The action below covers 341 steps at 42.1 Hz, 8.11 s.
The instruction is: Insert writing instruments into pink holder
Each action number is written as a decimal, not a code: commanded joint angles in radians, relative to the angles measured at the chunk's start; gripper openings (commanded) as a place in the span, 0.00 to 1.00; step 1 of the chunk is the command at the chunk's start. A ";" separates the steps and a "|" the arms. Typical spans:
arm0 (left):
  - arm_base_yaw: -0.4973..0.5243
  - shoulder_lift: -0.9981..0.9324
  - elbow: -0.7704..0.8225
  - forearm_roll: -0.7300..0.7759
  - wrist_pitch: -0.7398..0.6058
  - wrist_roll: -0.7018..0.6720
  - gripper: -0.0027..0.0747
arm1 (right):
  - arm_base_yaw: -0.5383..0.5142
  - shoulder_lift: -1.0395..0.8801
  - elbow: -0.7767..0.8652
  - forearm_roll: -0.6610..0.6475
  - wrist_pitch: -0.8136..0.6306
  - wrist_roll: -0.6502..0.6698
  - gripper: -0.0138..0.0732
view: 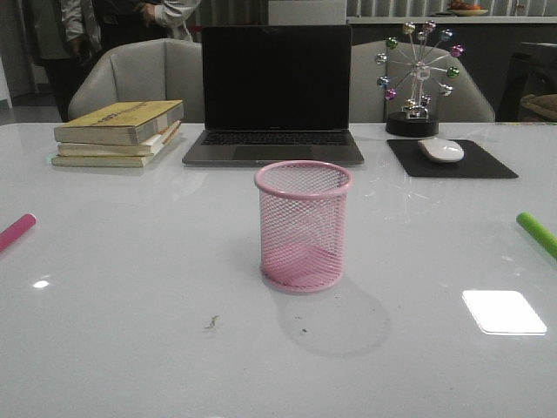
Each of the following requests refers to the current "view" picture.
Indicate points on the middle book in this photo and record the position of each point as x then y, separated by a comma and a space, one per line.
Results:
149, 147

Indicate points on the ferris wheel desk ornament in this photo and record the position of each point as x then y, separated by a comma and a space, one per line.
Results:
414, 119

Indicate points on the black mouse pad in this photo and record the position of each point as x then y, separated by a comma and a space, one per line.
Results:
476, 164

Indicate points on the right grey chair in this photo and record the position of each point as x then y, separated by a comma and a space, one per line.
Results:
367, 104

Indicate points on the green pen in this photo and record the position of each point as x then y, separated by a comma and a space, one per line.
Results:
538, 232

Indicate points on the person in white shirt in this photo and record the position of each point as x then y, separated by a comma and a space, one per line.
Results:
103, 25

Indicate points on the pink red pen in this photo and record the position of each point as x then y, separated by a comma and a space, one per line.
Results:
16, 230

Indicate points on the pink mesh pen holder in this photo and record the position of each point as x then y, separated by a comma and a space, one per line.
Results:
302, 207

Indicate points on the left grey chair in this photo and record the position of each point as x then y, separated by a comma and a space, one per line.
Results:
160, 69

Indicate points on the bowl of fruit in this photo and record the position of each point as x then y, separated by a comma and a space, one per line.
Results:
465, 9

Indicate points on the grey chair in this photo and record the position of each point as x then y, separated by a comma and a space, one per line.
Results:
160, 69
367, 104

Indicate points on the grey laptop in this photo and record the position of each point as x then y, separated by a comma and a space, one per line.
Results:
275, 92

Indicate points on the person in dark clothes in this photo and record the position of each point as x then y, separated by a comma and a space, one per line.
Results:
48, 26

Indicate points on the top yellow book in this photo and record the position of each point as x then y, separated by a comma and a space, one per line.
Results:
122, 123

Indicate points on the white computer mouse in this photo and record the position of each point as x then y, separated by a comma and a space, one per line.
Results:
441, 150

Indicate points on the bottom book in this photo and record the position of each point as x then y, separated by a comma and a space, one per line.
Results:
82, 161

